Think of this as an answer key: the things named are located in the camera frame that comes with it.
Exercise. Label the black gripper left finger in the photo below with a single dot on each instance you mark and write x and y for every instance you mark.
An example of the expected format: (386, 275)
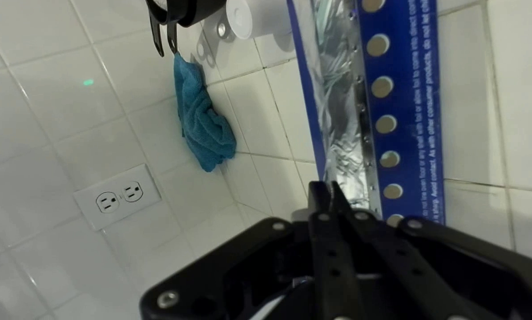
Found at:
(300, 268)

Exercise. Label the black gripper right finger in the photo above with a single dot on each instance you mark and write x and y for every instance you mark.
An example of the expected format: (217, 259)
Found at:
(435, 272)

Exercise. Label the blue tin foil box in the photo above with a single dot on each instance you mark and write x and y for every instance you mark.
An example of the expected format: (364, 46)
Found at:
(402, 115)

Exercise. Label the silver tin foil roll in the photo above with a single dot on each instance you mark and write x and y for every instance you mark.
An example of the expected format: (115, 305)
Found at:
(341, 78)

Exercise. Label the teal cloth rag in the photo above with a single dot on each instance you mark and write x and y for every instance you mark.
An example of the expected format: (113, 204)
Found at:
(206, 129)

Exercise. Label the white measuring cup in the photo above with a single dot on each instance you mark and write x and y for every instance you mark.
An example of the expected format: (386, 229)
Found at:
(265, 21)

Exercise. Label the black measuring cup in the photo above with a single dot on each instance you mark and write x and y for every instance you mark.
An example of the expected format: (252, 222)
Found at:
(168, 14)

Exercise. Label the white wall outlet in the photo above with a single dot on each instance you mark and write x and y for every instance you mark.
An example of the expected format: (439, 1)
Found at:
(119, 197)

